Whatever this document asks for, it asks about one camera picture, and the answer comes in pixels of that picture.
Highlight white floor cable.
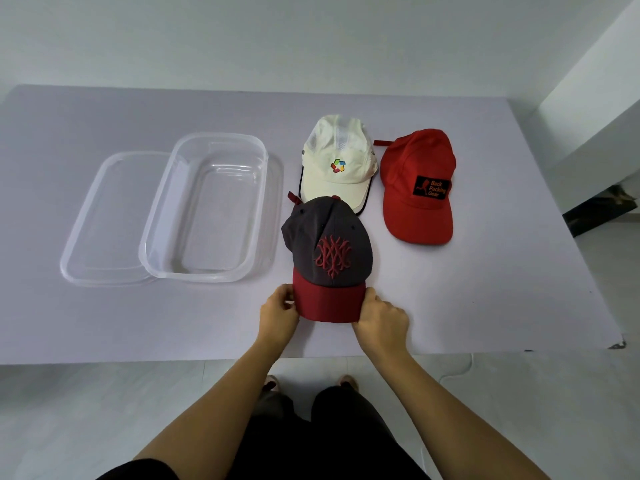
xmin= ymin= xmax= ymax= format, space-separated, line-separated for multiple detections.
xmin=439 ymin=352 xmax=475 ymax=385

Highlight clear plastic lid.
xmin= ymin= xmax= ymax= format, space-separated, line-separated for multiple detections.
xmin=59 ymin=151 xmax=173 ymax=288

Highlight red cap with patch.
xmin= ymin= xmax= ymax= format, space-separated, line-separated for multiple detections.
xmin=373 ymin=128 xmax=457 ymax=245

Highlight person's right hand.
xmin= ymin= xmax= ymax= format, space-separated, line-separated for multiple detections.
xmin=351 ymin=287 xmax=411 ymax=358

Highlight person's left hand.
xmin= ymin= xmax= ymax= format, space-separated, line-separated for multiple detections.
xmin=258 ymin=283 xmax=301 ymax=348

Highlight black object on floor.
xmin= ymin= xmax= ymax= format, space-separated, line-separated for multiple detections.
xmin=562 ymin=184 xmax=639 ymax=238

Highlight person's black trousers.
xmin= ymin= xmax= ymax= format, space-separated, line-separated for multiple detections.
xmin=227 ymin=384 xmax=431 ymax=480

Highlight person's right forearm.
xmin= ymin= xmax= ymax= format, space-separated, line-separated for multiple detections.
xmin=372 ymin=349 xmax=551 ymax=480

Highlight white cap with logo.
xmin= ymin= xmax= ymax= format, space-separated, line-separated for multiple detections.
xmin=297 ymin=114 xmax=379 ymax=215

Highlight black and red cap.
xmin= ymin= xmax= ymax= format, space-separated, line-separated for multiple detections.
xmin=281 ymin=191 xmax=375 ymax=324

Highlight person's black left sleeve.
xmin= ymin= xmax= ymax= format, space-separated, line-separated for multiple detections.
xmin=97 ymin=458 xmax=181 ymax=480

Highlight clear plastic box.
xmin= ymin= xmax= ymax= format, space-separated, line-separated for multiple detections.
xmin=139 ymin=132 xmax=273 ymax=285

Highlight person's left forearm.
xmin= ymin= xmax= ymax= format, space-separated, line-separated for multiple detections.
xmin=133 ymin=339 xmax=286 ymax=480

